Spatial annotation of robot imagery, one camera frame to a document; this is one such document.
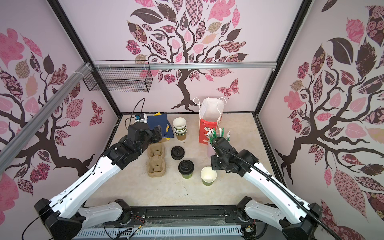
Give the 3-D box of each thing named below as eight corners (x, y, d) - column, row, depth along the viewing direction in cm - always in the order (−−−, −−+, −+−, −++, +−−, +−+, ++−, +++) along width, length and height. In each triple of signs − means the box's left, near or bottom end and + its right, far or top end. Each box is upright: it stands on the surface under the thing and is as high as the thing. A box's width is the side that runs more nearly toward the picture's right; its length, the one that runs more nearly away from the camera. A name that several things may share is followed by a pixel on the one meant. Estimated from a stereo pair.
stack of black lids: (171, 159, 95) (170, 156, 92) (172, 148, 101) (171, 145, 98) (184, 159, 95) (183, 156, 92) (184, 148, 101) (184, 145, 98)
